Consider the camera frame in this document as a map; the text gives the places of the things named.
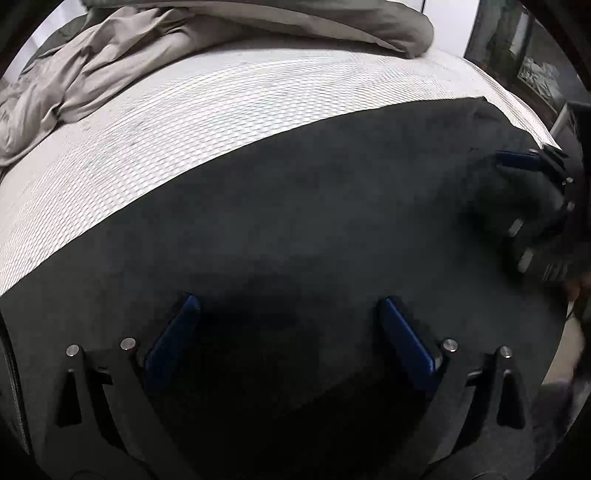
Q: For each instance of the person's right forearm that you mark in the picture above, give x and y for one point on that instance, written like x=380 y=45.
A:
x=577 y=346

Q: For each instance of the white textured bed mattress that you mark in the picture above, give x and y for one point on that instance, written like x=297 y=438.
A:
x=184 y=138

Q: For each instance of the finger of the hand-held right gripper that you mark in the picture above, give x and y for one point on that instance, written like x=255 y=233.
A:
x=519 y=159

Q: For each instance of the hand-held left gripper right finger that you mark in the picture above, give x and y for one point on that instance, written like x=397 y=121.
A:
x=408 y=344

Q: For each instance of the black pants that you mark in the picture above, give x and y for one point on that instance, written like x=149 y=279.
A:
x=300 y=207

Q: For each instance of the grey green duvet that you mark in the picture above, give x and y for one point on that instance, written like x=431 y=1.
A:
x=92 y=69

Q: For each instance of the dark wooden cabinet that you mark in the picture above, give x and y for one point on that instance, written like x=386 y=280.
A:
x=517 y=50

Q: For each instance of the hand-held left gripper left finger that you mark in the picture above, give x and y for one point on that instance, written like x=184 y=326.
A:
x=171 y=344

